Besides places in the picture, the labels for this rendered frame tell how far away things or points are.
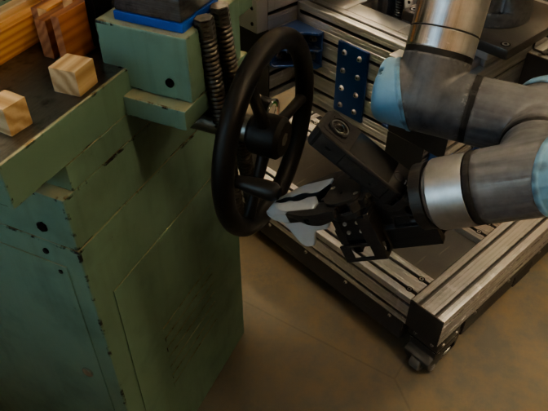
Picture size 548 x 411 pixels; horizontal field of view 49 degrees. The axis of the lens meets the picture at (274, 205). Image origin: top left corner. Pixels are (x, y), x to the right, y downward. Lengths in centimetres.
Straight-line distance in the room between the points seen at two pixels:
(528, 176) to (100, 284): 60
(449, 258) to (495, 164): 97
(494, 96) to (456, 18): 9
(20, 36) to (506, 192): 64
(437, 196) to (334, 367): 99
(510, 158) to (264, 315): 114
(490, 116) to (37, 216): 57
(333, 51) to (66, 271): 80
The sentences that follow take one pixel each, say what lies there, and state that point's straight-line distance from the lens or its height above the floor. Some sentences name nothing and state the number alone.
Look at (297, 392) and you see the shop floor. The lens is 150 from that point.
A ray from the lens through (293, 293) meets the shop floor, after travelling 168.
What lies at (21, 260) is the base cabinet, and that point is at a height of 65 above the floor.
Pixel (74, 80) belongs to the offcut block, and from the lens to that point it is 76.
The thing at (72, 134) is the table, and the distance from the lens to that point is 76.
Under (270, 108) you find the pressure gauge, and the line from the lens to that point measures 113.
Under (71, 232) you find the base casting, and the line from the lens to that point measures 81.
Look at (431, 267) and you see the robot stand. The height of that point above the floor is 21.
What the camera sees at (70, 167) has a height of 83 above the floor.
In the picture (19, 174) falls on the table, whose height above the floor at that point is 88.
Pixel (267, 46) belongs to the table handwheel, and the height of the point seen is 95.
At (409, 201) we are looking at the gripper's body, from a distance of 62.
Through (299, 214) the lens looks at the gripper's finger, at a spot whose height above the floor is 83.
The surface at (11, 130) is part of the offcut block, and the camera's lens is 72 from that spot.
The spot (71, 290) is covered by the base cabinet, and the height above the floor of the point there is 62.
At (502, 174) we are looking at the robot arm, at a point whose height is 94.
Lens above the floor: 128
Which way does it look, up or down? 41 degrees down
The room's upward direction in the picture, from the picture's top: straight up
